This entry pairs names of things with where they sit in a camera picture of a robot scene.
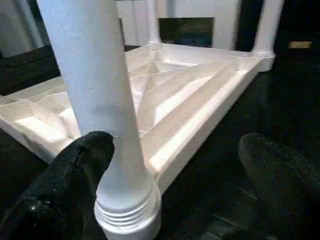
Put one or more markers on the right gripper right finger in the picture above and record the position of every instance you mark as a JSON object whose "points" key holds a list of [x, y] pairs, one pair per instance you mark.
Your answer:
{"points": [[285, 180]]}

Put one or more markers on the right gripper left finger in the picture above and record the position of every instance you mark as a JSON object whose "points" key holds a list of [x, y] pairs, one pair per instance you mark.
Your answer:
{"points": [[60, 190]]}

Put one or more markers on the white plastic table leg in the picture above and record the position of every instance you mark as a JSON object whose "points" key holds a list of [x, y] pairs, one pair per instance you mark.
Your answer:
{"points": [[269, 25], [154, 20], [95, 75]]}

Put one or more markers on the white plastic table top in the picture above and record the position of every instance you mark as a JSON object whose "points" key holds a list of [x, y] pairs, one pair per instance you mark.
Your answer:
{"points": [[190, 90]]}

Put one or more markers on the black work mat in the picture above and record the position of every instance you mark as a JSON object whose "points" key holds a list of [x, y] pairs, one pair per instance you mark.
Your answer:
{"points": [[230, 175]]}

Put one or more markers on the small yellow label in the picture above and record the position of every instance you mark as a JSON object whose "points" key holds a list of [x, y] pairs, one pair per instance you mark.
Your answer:
{"points": [[300, 45]]}

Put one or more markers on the black cabinet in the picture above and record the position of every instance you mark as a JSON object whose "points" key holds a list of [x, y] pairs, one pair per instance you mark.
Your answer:
{"points": [[300, 25]]}

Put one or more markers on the white cabinet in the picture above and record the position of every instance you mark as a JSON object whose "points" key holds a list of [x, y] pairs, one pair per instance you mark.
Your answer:
{"points": [[200, 10]]}

